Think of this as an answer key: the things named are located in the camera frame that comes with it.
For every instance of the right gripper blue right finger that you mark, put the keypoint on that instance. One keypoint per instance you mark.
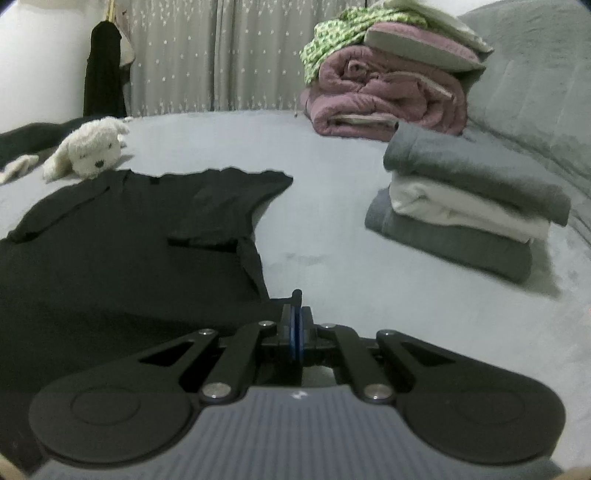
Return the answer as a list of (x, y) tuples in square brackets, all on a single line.
[(333, 354)]

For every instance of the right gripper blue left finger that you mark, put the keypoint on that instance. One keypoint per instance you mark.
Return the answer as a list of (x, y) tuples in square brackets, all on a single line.
[(252, 346)]

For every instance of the black t-shirt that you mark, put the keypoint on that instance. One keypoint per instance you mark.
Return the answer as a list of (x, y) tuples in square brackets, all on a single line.
[(115, 265)]

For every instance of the folded white shirt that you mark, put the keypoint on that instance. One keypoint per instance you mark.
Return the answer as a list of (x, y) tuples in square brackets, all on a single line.
[(440, 204)]

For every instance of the top folded grey shirt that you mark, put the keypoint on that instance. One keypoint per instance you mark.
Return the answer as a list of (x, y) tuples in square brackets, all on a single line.
[(494, 172)]

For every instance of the folded pink quilt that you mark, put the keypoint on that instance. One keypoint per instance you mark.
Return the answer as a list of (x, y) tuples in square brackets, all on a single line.
[(362, 92)]

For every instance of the white plush dog toy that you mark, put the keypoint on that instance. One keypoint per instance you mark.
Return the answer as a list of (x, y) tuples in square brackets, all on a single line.
[(88, 151)]

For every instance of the grey dotted curtain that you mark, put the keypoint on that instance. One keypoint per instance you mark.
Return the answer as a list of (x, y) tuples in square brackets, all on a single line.
[(193, 56)]

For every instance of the white cloth by black garment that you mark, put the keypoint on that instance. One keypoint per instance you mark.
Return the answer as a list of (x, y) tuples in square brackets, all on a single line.
[(18, 167)]

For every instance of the black garment on bed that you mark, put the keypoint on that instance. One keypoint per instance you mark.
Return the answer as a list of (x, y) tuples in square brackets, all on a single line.
[(35, 137)]

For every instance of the green patterned cloth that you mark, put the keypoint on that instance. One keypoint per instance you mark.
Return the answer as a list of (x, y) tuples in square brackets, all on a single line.
[(348, 29)]

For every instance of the pink grey pillow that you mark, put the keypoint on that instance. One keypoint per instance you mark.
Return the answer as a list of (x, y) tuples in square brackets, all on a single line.
[(420, 45)]

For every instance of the hanging black coat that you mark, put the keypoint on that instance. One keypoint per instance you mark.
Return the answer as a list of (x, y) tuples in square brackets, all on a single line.
[(103, 90)]

